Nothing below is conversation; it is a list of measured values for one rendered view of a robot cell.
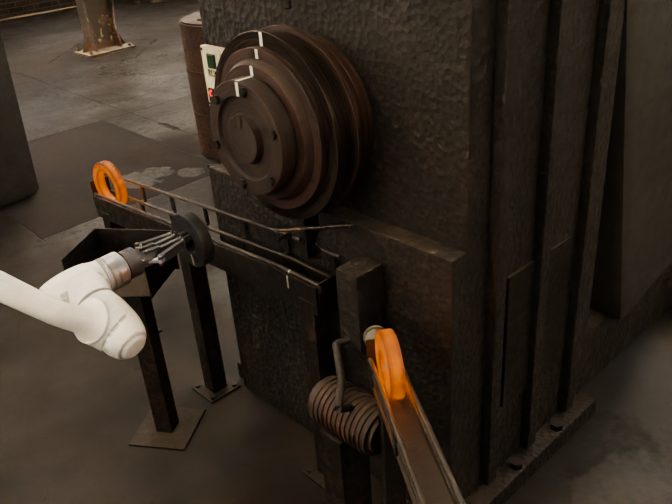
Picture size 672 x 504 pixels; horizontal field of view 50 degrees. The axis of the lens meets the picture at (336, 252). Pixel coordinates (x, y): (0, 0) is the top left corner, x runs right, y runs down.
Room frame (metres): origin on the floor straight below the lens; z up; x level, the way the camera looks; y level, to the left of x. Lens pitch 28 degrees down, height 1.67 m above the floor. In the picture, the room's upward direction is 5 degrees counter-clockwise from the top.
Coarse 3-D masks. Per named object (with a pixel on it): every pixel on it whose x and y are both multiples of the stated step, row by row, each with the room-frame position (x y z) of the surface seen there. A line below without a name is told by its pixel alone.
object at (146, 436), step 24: (96, 240) 2.04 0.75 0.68; (120, 240) 2.03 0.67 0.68; (144, 240) 2.01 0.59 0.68; (72, 264) 1.89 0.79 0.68; (168, 264) 1.92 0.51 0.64; (120, 288) 1.87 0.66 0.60; (144, 288) 1.84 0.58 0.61; (144, 312) 1.88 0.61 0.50; (144, 360) 1.89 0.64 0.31; (168, 384) 1.92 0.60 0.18; (168, 408) 1.89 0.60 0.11; (192, 408) 2.00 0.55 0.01; (144, 432) 1.89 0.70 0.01; (168, 432) 1.88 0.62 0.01; (192, 432) 1.87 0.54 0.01
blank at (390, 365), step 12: (384, 336) 1.25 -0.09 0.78; (384, 348) 1.22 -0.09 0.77; (396, 348) 1.22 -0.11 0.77; (384, 360) 1.23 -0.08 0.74; (396, 360) 1.20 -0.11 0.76; (384, 372) 1.27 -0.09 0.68; (396, 372) 1.18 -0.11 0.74; (384, 384) 1.24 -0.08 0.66; (396, 384) 1.18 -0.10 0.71; (396, 396) 1.18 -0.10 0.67
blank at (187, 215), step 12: (180, 216) 1.69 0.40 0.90; (192, 216) 1.68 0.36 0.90; (180, 228) 1.71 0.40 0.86; (192, 228) 1.66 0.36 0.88; (204, 228) 1.66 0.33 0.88; (192, 240) 1.73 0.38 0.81; (204, 240) 1.64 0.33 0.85; (192, 252) 1.68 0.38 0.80; (204, 252) 1.63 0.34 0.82; (192, 264) 1.69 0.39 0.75; (204, 264) 1.65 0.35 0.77
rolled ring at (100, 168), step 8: (96, 168) 2.54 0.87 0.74; (104, 168) 2.50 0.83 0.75; (112, 168) 2.49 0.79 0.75; (96, 176) 2.55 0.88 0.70; (104, 176) 2.57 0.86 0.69; (112, 176) 2.46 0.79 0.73; (120, 176) 2.47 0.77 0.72; (96, 184) 2.56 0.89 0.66; (104, 184) 2.57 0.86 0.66; (120, 184) 2.46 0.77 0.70; (104, 192) 2.55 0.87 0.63; (120, 192) 2.45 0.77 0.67; (120, 200) 2.45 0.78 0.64
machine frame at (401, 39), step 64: (256, 0) 1.94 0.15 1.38; (320, 0) 1.75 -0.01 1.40; (384, 0) 1.60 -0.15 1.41; (448, 0) 1.47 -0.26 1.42; (512, 0) 1.47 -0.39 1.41; (576, 0) 1.69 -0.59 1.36; (384, 64) 1.61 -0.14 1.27; (448, 64) 1.47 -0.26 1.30; (512, 64) 1.48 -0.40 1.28; (576, 64) 1.71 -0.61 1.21; (384, 128) 1.61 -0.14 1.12; (448, 128) 1.47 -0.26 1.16; (512, 128) 1.48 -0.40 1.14; (576, 128) 1.73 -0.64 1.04; (384, 192) 1.62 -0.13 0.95; (448, 192) 1.47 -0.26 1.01; (512, 192) 1.54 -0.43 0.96; (576, 192) 1.75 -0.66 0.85; (320, 256) 1.78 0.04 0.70; (384, 256) 1.55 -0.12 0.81; (448, 256) 1.42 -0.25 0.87; (512, 256) 1.55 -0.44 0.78; (576, 256) 1.76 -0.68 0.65; (256, 320) 2.00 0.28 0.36; (448, 320) 1.40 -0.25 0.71; (512, 320) 1.55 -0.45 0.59; (576, 320) 1.74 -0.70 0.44; (256, 384) 2.05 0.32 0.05; (448, 384) 1.40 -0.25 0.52; (512, 384) 1.56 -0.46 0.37; (576, 384) 1.83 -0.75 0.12; (448, 448) 1.40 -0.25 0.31; (512, 448) 1.59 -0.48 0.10
